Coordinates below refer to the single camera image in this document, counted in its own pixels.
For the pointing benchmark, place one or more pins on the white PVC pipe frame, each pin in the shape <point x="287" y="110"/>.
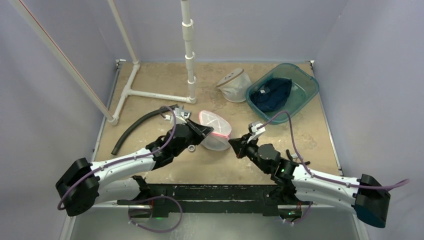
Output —
<point x="113" y="118"/>

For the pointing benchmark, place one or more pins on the black pliers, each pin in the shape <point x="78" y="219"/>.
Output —
<point x="293" y="157"/>

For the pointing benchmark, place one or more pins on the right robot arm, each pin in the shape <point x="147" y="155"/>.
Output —
<point x="363" y="196"/>

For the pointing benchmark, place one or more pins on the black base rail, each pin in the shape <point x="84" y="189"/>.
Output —
<point x="164" y="199"/>

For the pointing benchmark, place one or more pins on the pink-trimmed mesh laundry bag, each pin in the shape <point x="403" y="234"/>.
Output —
<point x="218" y="139"/>

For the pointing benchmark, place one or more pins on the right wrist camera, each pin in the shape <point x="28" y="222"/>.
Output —
<point x="256" y="129"/>

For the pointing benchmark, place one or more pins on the teal plastic bin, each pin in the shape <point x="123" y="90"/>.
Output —
<point x="304" y="88"/>

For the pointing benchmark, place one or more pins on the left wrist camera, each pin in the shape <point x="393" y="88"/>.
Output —
<point x="181" y="116"/>

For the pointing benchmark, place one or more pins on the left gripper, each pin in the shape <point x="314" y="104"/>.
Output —
<point x="198" y="130"/>

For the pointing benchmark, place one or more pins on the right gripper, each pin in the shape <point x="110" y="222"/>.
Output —
<point x="243" y="146"/>

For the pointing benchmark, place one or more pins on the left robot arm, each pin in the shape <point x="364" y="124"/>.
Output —
<point x="83" y="183"/>

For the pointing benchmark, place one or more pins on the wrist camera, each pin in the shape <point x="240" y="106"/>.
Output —
<point x="181" y="116"/>
<point x="256" y="129"/>

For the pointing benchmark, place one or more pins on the dark blue garment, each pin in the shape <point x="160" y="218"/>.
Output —
<point x="272" y="95"/>

